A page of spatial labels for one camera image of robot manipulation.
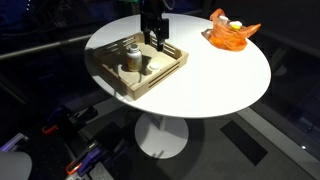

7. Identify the pill bottle with orange label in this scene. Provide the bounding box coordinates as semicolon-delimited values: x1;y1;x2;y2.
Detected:
127;44;142;72

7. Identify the round white pedestal table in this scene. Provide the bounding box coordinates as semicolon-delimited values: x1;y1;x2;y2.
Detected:
85;13;271;159

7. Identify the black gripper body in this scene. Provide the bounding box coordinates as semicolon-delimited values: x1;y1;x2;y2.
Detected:
140;8;169;38

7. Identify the grey rounded object corner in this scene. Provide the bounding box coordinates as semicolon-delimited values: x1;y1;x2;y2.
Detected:
0;152;32;180

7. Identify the purple orange clamp lower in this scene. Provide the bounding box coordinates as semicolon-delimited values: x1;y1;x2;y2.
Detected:
65;139;129;177

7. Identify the white bottle cap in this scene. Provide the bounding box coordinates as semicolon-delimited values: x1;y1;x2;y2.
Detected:
149;63;160;70

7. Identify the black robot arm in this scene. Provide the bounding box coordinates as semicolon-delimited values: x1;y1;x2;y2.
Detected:
121;0;175;51

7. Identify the black floor mat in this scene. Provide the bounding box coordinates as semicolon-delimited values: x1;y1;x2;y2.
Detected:
221;121;268;165

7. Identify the purple orange clamp upper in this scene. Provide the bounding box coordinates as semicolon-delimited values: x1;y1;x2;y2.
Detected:
41;105;98;135

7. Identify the purple orange clamp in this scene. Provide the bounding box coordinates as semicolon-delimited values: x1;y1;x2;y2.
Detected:
65;139;129;177
41;105;98;135

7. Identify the white bottle in bag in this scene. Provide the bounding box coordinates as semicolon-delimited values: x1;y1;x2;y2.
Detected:
218;15;229;24

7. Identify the grey metal handrail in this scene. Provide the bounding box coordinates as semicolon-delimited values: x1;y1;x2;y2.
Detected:
0;34;93;61

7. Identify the wooden slatted crate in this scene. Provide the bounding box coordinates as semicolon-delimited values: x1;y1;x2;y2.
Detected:
89;32;188;100

